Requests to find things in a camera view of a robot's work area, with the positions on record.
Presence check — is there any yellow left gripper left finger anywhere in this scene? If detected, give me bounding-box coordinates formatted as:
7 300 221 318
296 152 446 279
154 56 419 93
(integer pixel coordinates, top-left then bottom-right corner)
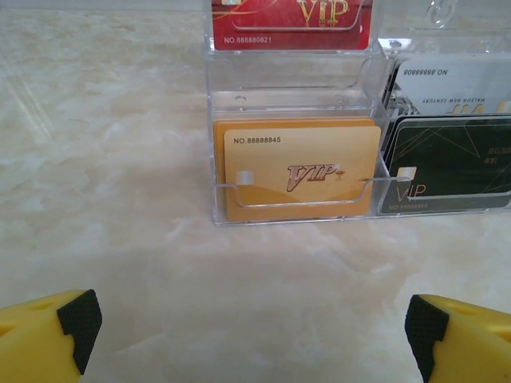
0 289 103 383

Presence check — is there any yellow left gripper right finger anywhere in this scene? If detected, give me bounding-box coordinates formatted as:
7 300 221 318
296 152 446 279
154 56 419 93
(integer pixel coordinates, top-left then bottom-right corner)
404 294 511 383

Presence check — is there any gold VIP card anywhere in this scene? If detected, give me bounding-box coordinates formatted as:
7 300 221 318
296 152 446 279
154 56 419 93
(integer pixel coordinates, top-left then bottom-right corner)
222 125 383 221
212 116 379 219

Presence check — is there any silver magnetic stripe card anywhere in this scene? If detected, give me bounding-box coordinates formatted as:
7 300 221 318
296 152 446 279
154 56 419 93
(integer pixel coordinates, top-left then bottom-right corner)
394 58 511 117

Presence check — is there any black VIP card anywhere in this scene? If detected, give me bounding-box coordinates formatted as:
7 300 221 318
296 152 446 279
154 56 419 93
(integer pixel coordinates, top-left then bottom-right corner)
378 114 511 215
381 59 402 113

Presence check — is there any clear acrylic card stand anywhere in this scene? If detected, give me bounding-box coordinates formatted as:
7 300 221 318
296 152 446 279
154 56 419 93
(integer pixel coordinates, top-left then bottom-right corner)
203 0 511 229

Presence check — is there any red VIP card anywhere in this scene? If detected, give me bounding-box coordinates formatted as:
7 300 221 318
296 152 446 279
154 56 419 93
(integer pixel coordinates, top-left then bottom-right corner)
210 0 370 52

